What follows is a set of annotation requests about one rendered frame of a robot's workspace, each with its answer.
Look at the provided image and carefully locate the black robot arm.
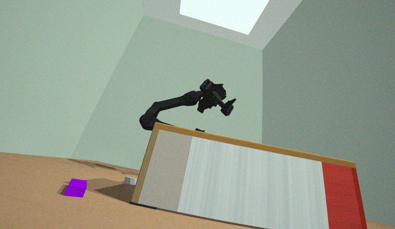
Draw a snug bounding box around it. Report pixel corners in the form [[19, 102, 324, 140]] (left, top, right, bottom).
[[139, 86, 226, 131]]

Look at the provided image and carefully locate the purple flat block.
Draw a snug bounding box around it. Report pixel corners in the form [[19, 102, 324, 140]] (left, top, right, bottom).
[[64, 178, 87, 198]]

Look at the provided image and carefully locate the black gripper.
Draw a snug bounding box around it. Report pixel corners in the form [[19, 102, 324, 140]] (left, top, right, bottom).
[[200, 79, 236, 116]]

